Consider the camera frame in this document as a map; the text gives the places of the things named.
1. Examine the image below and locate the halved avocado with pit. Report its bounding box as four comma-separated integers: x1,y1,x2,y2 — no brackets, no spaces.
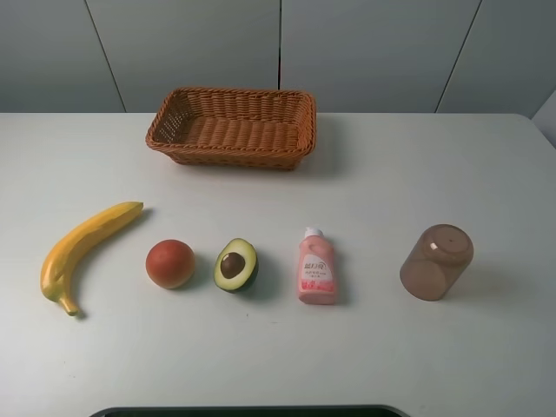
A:
214,238,259,293

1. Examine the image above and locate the brown wicker basket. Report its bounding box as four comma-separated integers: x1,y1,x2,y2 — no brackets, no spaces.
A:
145,87,316,170

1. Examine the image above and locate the pink bottle white cap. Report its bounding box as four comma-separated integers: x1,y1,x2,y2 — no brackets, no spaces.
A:
297,228,336,305

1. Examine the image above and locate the red orange peach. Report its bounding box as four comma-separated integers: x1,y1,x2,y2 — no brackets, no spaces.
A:
145,240,195,289

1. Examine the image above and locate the brown translucent plastic cup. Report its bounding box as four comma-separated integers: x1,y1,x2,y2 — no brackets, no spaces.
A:
400,224,474,301

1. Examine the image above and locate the black tray edge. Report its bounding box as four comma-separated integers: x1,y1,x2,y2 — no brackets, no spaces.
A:
92,405,407,417

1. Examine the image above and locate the yellow banana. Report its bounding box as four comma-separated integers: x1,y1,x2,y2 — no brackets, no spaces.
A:
40,202,143,316

